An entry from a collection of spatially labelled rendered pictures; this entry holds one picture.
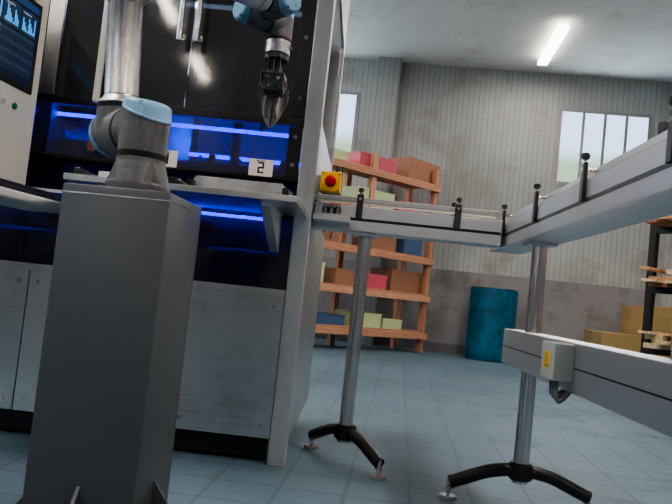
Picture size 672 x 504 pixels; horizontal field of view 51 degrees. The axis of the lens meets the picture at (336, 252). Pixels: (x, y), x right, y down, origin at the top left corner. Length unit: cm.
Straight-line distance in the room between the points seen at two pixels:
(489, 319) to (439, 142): 256
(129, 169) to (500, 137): 849
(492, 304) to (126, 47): 736
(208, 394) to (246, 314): 30
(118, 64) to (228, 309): 98
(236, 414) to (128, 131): 116
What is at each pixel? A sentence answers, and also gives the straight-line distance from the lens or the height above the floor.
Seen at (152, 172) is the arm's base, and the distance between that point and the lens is 172.
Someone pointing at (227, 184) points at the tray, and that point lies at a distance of 215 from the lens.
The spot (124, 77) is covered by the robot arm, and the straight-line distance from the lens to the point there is 189.
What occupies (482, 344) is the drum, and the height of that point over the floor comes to 20.
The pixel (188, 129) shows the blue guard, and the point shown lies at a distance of 260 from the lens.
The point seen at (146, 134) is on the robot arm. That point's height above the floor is 93.
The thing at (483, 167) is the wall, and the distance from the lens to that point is 983.
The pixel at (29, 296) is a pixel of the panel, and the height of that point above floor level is 49.
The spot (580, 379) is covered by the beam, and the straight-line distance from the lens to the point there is 175.
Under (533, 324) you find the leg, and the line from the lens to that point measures 235.
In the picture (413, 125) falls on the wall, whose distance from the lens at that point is 989.
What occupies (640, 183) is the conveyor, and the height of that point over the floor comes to 87.
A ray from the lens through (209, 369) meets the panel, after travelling 252.
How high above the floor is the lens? 60
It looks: 3 degrees up
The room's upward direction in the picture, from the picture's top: 6 degrees clockwise
